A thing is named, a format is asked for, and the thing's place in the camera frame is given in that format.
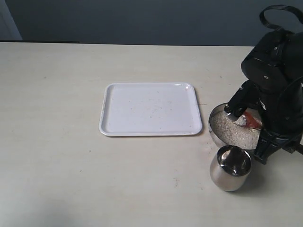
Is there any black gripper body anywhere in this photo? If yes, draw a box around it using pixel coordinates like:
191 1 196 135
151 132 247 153
241 31 303 135

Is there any white rectangular plastic tray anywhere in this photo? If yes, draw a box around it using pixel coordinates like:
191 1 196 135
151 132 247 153
99 82 203 137

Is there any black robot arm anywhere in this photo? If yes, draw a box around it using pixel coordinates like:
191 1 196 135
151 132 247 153
224 31 303 164

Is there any steel bowl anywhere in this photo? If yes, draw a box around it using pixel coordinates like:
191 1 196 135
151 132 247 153
207 102 261 154

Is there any stainless steel cup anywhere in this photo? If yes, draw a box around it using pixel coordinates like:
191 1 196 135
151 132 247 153
210 145 252 192

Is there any white rice in bowl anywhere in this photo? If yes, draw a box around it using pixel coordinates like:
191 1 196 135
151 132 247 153
210 110 260 150

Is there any brown wooden spoon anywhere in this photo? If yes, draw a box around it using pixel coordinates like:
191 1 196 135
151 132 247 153
242 111 262 130

